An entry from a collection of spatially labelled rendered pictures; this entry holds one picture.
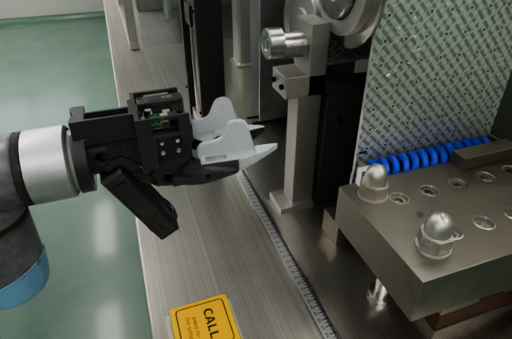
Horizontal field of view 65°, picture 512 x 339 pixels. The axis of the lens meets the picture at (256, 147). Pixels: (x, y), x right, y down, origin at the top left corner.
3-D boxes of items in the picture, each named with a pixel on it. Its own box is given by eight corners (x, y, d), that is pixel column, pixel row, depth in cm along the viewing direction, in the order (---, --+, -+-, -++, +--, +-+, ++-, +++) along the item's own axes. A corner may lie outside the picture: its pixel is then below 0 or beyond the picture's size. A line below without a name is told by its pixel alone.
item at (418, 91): (351, 172, 57) (371, 42, 47) (483, 143, 63) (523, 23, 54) (353, 174, 56) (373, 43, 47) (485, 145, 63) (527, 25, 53)
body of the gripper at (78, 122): (196, 113, 39) (63, 133, 36) (203, 184, 44) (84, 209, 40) (182, 84, 45) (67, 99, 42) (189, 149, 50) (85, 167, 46)
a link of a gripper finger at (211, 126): (265, 94, 47) (190, 110, 44) (264, 138, 50) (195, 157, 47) (253, 84, 50) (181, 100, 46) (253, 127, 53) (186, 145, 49)
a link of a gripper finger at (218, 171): (241, 167, 42) (155, 177, 41) (241, 180, 43) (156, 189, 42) (235, 145, 46) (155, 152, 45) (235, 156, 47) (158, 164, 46)
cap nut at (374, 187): (351, 189, 50) (356, 159, 48) (376, 183, 51) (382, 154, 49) (368, 207, 47) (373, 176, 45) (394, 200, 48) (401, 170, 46)
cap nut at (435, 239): (406, 238, 43) (415, 206, 41) (434, 231, 44) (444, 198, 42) (430, 263, 40) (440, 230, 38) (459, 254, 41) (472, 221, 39)
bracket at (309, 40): (267, 198, 70) (270, 17, 54) (300, 190, 72) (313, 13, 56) (277, 216, 66) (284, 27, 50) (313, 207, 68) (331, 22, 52)
